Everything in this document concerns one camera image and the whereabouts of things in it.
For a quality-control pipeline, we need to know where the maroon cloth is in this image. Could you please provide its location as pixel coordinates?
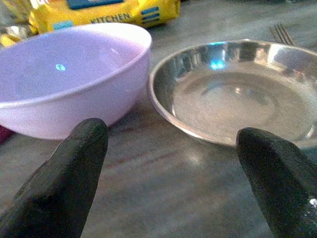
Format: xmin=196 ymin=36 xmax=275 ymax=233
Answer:
xmin=0 ymin=125 xmax=14 ymax=146

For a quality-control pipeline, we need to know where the silver metal fork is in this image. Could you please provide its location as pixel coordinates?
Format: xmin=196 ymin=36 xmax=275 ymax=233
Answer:
xmin=269 ymin=24 xmax=295 ymax=46

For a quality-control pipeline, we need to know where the yellow kitchen wipes pack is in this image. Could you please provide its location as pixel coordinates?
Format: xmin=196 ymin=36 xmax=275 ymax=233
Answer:
xmin=29 ymin=0 xmax=181 ymax=33

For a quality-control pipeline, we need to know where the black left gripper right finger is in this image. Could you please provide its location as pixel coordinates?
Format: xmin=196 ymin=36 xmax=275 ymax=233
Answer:
xmin=236 ymin=127 xmax=317 ymax=238

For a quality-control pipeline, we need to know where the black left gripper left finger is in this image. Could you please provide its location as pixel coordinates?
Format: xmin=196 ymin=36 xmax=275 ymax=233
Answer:
xmin=0 ymin=118 xmax=109 ymax=238

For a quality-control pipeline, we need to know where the purple plastic bowl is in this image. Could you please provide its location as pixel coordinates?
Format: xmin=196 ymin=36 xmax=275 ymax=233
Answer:
xmin=0 ymin=22 xmax=152 ymax=141

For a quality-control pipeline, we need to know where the round stainless steel plate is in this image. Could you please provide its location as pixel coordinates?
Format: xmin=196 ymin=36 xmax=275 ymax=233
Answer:
xmin=148 ymin=39 xmax=317 ymax=149

